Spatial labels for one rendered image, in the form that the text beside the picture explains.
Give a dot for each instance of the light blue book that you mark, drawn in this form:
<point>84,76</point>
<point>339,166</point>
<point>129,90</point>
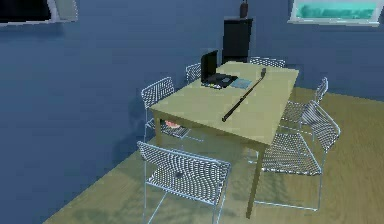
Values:
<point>241,83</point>

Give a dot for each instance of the dark vase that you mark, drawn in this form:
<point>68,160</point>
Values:
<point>244,9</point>

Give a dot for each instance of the black open laptop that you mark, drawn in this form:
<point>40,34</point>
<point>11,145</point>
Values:
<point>213,71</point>

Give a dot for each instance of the white framed window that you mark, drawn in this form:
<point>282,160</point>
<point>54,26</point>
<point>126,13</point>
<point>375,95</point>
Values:
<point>335,11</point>

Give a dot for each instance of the olive green wooden table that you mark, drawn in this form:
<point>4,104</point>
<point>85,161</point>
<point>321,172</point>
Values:
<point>213,106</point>

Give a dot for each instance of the pink object on chair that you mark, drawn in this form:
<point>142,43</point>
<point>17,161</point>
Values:
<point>172,124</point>

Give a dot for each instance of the black tall cabinet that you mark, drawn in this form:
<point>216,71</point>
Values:
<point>236,40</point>

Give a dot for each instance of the dark framed window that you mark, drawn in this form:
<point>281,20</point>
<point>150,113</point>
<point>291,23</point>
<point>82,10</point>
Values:
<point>30,11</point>

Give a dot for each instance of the black baseball bat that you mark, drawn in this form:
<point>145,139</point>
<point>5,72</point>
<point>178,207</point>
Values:
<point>245,96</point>

